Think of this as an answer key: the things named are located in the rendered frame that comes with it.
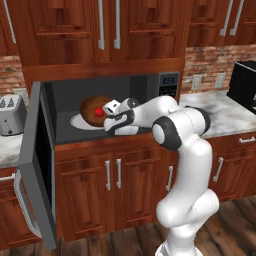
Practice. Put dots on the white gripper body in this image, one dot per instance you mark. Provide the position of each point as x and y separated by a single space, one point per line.
110 108

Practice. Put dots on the silver toaster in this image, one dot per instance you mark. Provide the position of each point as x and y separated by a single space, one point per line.
11 115

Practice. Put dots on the red tomato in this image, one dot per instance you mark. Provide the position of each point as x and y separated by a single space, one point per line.
98 112

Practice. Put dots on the black countertop appliance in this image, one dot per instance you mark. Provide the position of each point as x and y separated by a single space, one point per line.
245 85

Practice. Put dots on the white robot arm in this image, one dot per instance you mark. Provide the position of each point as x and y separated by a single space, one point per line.
190 160

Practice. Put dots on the wooden base cupboard door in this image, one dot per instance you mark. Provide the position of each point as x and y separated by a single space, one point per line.
80 200
166 160
248 173
140 186
226 166

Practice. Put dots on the wooden wall cupboard door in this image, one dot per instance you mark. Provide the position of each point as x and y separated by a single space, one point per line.
4 30
150 28
205 23
249 20
60 30

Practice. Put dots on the white microwave turntable plate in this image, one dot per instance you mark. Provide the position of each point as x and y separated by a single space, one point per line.
80 122

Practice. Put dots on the grey microwave door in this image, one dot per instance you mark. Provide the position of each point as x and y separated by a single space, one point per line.
36 166

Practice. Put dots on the grey microwave oven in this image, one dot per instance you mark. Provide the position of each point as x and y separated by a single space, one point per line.
140 86

